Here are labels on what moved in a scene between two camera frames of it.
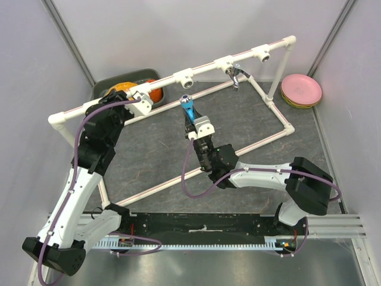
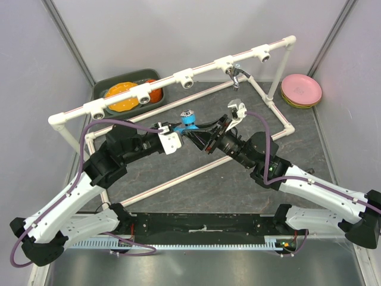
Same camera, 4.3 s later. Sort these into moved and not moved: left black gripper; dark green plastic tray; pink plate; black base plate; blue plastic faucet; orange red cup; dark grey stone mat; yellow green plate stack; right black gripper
Moved: blue plastic faucet; left black gripper; right black gripper
Not moved: yellow green plate stack; pink plate; dark green plastic tray; dark grey stone mat; black base plate; orange red cup
